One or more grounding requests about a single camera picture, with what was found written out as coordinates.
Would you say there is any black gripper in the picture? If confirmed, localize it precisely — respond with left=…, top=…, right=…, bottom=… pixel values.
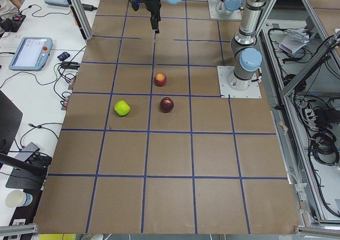
left=144, top=0, right=161, bottom=33

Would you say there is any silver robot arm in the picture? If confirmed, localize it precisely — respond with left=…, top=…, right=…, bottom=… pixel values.
left=215, top=0, right=242, bottom=15
left=166, top=0, right=271, bottom=91

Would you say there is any dark red apple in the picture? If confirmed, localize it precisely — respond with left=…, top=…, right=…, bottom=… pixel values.
left=159, top=97, right=174, bottom=113

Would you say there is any green apple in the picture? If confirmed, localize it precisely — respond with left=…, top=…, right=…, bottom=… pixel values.
left=114, top=100, right=131, bottom=116

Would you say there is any small dark blue pouch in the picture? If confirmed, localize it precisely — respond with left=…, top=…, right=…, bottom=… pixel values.
left=57, top=52, right=70, bottom=61

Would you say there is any black usb hub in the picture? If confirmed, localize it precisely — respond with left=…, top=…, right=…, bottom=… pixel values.
left=61, top=62, right=80, bottom=70

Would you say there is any crumpled white paper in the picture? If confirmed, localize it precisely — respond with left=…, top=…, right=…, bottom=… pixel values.
left=279, top=28, right=310, bottom=55

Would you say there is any person at desk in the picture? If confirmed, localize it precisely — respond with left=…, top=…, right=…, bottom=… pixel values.
left=1, top=0, right=22, bottom=19

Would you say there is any black monitor stand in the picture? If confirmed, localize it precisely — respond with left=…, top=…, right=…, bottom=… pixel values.
left=1, top=92, right=52, bottom=190

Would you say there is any white paper cup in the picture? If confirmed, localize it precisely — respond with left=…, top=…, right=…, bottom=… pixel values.
left=5, top=190, right=33, bottom=208

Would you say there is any aluminium frame post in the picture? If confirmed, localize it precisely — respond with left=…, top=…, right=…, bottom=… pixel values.
left=67, top=0, right=93, bottom=41

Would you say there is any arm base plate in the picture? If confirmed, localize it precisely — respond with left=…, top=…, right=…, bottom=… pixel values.
left=208, top=0, right=242, bottom=21
left=217, top=66, right=262, bottom=99

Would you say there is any black cable bundle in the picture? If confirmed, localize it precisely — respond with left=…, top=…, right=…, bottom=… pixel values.
left=308, top=131, right=340, bottom=167

